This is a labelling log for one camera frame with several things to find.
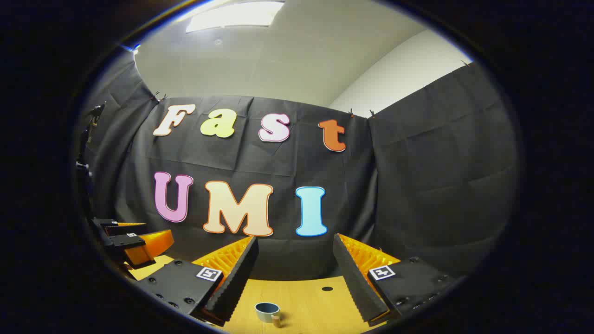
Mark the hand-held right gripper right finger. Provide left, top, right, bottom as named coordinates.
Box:
left=332, top=233, right=465, bottom=324

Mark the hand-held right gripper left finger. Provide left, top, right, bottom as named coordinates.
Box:
left=137, top=236, right=259, bottom=327

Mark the grey-blue cup with wooden handle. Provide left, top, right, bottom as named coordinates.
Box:
left=254, top=302, right=283, bottom=328

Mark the yellow wooden desktop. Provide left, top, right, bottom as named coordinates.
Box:
left=125, top=254, right=391, bottom=334

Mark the black backdrop cloth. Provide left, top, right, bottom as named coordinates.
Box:
left=74, top=46, right=520, bottom=283

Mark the ceiling light panel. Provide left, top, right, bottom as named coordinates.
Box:
left=186, top=0, right=284, bottom=33

